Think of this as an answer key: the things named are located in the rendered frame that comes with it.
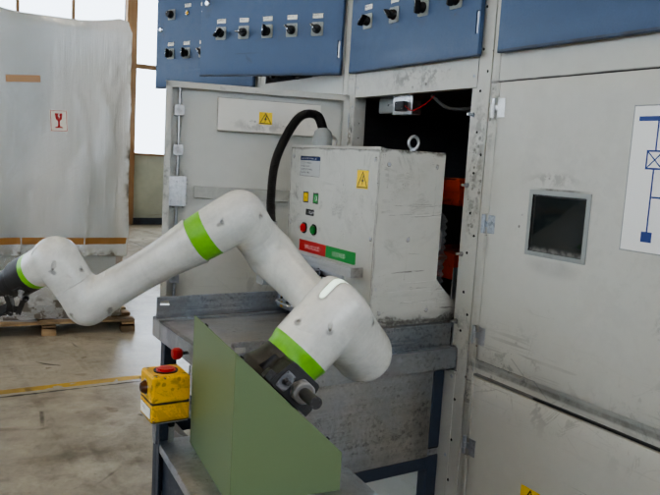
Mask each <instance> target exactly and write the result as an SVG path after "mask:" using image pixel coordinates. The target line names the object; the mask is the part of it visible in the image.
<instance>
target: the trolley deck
mask: <svg viewBox="0 0 660 495"><path fill-rule="evenodd" d="M288 314H289V312H286V313H272V314H259V315H245V316H231V317H217V318H204V319H200V320H201V321H202V322H203V323H204V324H205V323H206V324H207V325H208V328H209V329H211V330H212V331H213V332H214V333H215V334H216V335H217V336H218V337H219V338H220V339H221V340H222V341H224V342H225V343H226V344H227V345H228V346H229V347H230V348H231V343H236V342H246V341H257V340H267V339H269V338H270V337H271V336H272V334H273V332H274V330H275V329H276V327H277V326H278V325H279V324H280V323H281V322H282V321H283V320H284V319H285V317H286V316H287V315H288ZM155 318H156V315H153V322H152V335H153V336H154V337H155V338H157V339H158V340H159V341H161V342H162V343H163V344H164V345H166V346H167V347H168V348H170V349H171V350H172V349H174V348H180V349H182V350H183V351H189V354H188V355H183V356H182V358H183V359H184V360H185V361H187V362H188V363H189V364H190V365H193V327H194V319H191V320H177V321H163V322H159V321H158V320H157V319H155ZM245 352H246V347H244V348H235V353H236V354H238V353H245ZM456 358H457V348H452V347H445V348H437V349H428V350H420V351H411V352H403V353H394V354H392V359H391V362H390V365H389V367H388V368H387V370H386V371H385V372H384V373H383V374H382V375H381V376H380V377H378V378H377V379H381V378H388V377H395V376H402V375H409V374H417V373H423V372H430V371H437V370H444V369H452V368H456ZM315 382H316V383H317V384H318V385H319V387H324V386H331V385H339V384H346V383H353V382H355V381H353V380H350V379H348V378H347V377H345V376H344V375H343V374H341V373H340V371H339V370H338V369H337V368H336V367H335V366H334V364H332V365H331V366H330V367H329V369H328V370H327V371H326V372H325V373H324V374H322V375H321V376H319V377H318V378H317V379H316V380H315Z"/></svg>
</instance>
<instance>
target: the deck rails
mask: <svg viewBox="0 0 660 495"><path fill-rule="evenodd" d="M277 296H278V292H277V291H264V292H245V293H227V294H208V295H189V296H171V297H157V299H156V318H155V319H157V320H158V321H159V322H163V321H177V320H191V319H194V316H197V317H198V318H199V319H204V318H217V317H231V316H245V315H259V314H272V313H286V312H290V311H288V310H286V309H284V308H282V307H280V306H278V305H277V303H276V302H275V300H277ZM162 301H169V305H160V302H162ZM451 325H452V323H451V322H447V323H437V324H426V325H415V326H405V327H395V328H384V329H383V330H384V331H385V333H386V334H387V336H388V338H389V340H390V342H391V345H392V354H394V353H403V352H411V351H420V350H428V349H437V348H445V347H451V345H450V337H451ZM267 341H268V339H267V340H257V341H246V342H236V343H231V349H232V350H233V351H235V348H244V347H246V352H245V353H238V355H239V356H242V357H243V356H244V355H245V354H246V353H249V352H252V351H254V350H256V349H258V348H259V347H261V346H262V345H263V344H264V343H266V342H267Z"/></svg>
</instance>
